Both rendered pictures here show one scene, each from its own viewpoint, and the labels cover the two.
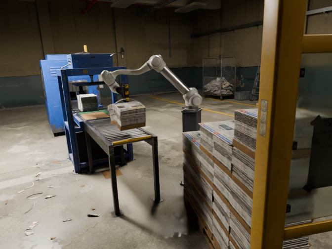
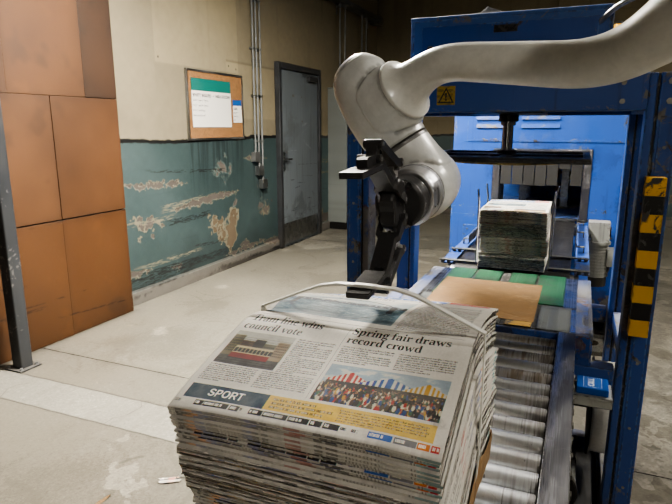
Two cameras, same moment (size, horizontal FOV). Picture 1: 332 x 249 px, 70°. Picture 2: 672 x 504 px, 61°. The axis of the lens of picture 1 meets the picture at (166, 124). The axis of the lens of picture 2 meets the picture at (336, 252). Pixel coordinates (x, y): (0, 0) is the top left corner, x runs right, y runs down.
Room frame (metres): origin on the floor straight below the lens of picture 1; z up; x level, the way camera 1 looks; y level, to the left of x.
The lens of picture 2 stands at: (2.14, -0.08, 1.41)
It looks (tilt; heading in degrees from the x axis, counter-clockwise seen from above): 12 degrees down; 52
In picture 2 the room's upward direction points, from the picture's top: straight up
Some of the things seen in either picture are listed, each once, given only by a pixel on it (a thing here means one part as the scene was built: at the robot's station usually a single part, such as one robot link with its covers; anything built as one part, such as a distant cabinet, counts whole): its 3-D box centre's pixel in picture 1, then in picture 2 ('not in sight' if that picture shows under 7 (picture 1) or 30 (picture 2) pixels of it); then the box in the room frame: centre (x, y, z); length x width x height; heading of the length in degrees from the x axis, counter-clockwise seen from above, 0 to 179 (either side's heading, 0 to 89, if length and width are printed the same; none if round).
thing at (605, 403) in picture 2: not in sight; (591, 394); (3.57, 0.61, 0.70); 0.10 x 0.10 x 0.03; 29
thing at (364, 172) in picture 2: not in sight; (361, 171); (2.58, 0.44, 1.35); 0.07 x 0.03 x 0.01; 29
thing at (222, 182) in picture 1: (219, 188); not in sight; (2.01, -0.47, 0.42); 1.17 x 0.39 x 0.83; 11
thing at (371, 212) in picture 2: (70, 123); (360, 307); (3.40, 1.39, 0.77); 0.09 x 0.09 x 1.55; 29
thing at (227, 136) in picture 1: (244, 135); not in sight; (1.60, -0.54, 1.06); 0.37 x 0.28 x 0.01; 103
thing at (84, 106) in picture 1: (87, 102); (516, 232); (4.38, 1.43, 0.93); 0.38 x 0.30 x 0.26; 29
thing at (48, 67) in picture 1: (71, 88); (552, 175); (6.28, 2.41, 1.04); 1.51 x 1.30 x 2.07; 29
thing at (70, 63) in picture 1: (89, 61); (512, 54); (3.87, 1.15, 1.65); 0.60 x 0.45 x 0.20; 119
